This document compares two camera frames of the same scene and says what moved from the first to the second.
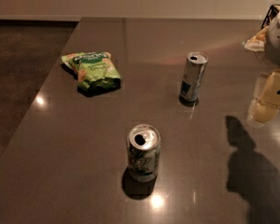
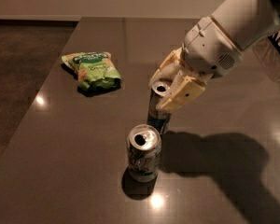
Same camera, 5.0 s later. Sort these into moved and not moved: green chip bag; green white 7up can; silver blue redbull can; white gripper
Moved: white gripper; silver blue redbull can
Not moved: green chip bag; green white 7up can
